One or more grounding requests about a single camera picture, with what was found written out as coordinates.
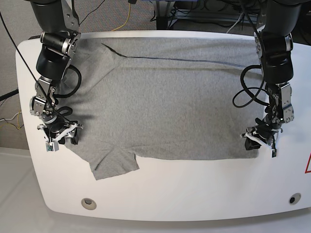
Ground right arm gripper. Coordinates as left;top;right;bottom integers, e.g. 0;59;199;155
37;117;83;145

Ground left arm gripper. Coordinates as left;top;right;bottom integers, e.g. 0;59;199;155
241;118;282;150

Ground grey T-shirt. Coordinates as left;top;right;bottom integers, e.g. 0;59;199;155
60;38;264;180

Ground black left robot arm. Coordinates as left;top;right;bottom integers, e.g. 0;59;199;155
240;0;304;157

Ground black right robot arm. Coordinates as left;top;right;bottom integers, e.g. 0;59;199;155
30;0;82;151

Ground red triangle warning sticker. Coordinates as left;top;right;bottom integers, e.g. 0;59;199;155
305;154;311;174

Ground black rod at left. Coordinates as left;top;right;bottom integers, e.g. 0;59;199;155
0;88;19;101

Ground black bar behind table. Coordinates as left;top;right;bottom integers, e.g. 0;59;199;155
28;35;41;40

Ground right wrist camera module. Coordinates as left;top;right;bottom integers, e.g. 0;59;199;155
45;141;59;152

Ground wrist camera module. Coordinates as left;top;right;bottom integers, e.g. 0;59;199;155
272;149;277;158
45;141;59;152

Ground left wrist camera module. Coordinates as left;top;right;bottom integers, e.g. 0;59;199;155
272;149;277;158

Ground white and yellow floor cables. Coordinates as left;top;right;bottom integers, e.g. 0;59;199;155
0;111;24;131

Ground left table cable grommet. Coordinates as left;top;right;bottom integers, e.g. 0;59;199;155
81;198;97;210

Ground table cable grommet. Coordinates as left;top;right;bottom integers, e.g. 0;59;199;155
289;193;301;205
81;198;97;210

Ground right table cable grommet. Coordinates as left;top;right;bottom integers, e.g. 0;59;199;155
289;193;301;205

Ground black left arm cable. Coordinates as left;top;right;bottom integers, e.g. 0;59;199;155
54;65;83;98

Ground aluminium frame rail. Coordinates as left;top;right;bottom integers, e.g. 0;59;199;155
170;12;260;27

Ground white cable near frame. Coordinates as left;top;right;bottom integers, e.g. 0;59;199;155
225;12;246;34

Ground yellow cable on floor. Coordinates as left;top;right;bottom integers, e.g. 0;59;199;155
111;4;131;32

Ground black table leg post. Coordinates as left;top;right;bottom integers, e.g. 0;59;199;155
152;0;168;30

